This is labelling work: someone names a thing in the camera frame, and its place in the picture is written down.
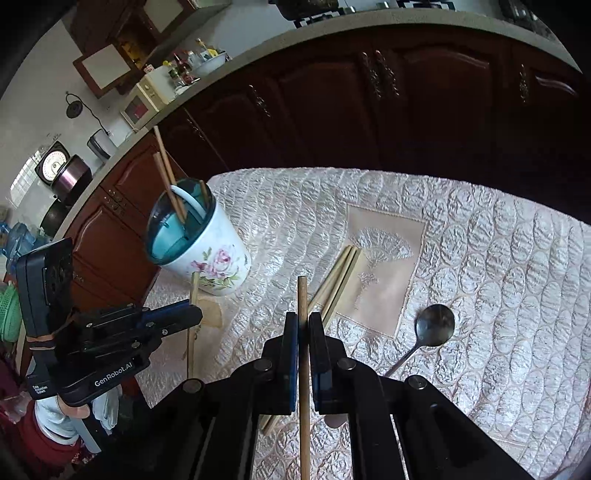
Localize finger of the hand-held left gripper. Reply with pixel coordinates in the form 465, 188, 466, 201
79, 318, 204, 357
75, 302, 204, 329

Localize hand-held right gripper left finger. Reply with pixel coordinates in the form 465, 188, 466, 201
152, 312, 300, 480

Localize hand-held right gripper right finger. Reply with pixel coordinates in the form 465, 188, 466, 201
308, 312, 532, 480

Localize light wooden chopstick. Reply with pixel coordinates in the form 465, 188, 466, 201
153, 126, 188, 221
298, 276, 311, 480
153, 154, 184, 223
186, 271, 201, 380

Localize teal rimmed floral utensil holder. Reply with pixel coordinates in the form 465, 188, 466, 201
145, 179, 253, 296

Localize pile of bamboo chopsticks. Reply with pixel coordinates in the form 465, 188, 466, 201
261, 246, 366, 438

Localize metal spoon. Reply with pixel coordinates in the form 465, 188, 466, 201
383, 304, 456, 378

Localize person's left forearm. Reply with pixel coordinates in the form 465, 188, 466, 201
9, 406, 99, 480

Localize person's left hand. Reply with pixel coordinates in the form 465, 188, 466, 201
36, 392, 121, 438

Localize green plastic basket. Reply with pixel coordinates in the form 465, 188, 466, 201
0, 281, 25, 343

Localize blue water jug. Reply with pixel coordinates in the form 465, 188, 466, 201
0, 222, 49, 273

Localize black round pan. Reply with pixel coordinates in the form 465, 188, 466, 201
39, 198, 73, 241

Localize white kitchen scale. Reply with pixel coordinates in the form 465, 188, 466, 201
34, 141, 70, 188

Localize black round hanging fixture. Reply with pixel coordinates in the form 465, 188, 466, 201
65, 91, 112, 136

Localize white quilted tablecloth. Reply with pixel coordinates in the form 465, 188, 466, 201
134, 167, 591, 480

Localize cream microwave oven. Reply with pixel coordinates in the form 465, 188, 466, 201
120, 69, 179, 130

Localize wooden kitchen base cabinets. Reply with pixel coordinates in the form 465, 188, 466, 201
60, 23, 591, 306

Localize cooking pot with lid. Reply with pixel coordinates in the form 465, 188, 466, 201
274, 0, 341, 21

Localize speckled kitchen countertop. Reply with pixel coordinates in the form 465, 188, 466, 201
55, 10, 583, 232

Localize wooden wall cabinets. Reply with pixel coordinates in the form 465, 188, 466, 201
71, 0, 232, 100

